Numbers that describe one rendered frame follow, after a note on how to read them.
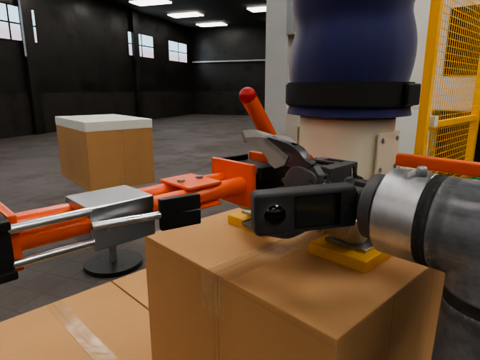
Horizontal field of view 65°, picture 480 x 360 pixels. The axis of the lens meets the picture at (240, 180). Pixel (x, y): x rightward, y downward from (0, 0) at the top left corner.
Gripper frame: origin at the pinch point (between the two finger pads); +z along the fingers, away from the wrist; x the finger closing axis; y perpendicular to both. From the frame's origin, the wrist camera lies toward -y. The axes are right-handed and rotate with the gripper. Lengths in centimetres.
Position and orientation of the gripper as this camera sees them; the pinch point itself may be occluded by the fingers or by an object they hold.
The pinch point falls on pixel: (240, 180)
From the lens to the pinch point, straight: 52.5
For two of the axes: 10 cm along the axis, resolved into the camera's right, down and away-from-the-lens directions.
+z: -7.0, -1.7, 7.0
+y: 7.2, -1.6, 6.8
